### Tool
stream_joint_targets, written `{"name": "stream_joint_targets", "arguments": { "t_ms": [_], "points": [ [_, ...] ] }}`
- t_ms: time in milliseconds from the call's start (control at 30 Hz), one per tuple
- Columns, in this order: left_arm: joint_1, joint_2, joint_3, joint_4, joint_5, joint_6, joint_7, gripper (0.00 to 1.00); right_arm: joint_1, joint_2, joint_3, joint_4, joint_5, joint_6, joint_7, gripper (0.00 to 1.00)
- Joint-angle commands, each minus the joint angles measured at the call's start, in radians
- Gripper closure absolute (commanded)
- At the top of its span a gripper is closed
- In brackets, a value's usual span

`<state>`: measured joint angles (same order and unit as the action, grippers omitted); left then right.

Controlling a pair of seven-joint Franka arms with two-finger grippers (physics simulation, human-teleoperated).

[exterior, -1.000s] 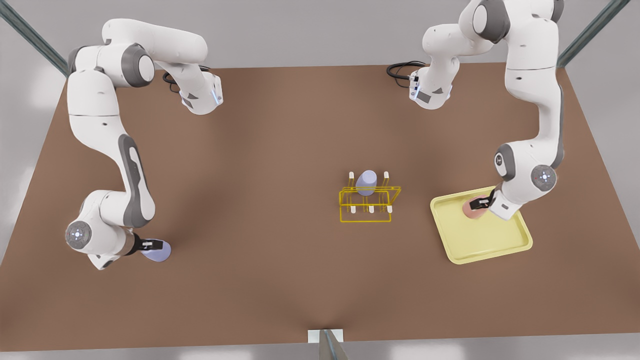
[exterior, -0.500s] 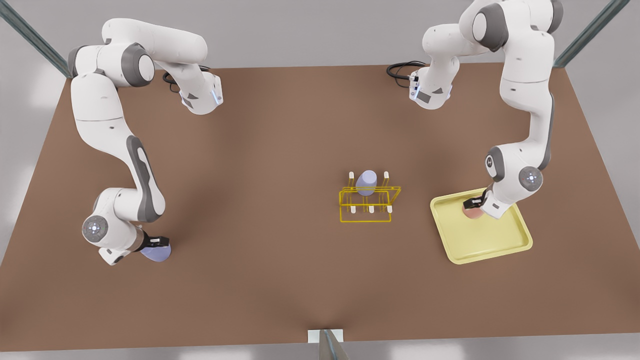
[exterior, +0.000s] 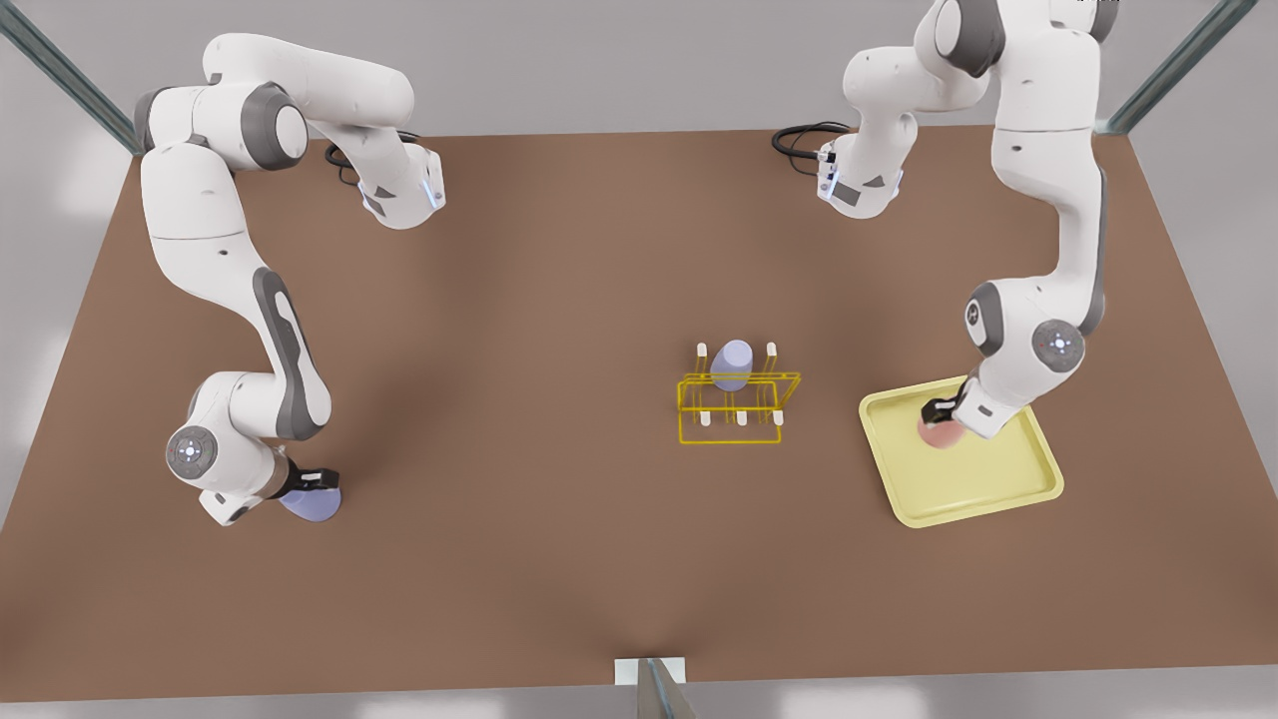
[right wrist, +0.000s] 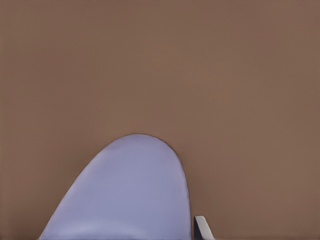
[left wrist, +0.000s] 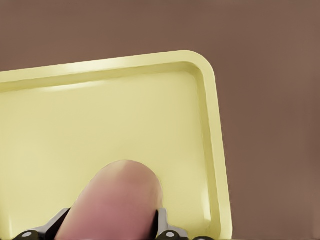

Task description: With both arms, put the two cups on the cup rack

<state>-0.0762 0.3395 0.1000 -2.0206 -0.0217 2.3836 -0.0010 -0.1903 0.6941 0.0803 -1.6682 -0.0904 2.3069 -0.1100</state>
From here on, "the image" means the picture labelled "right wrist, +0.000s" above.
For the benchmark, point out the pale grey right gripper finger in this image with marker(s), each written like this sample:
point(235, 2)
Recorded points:
point(203, 228)

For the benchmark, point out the lavender rounded plate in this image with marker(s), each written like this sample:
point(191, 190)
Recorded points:
point(130, 190)

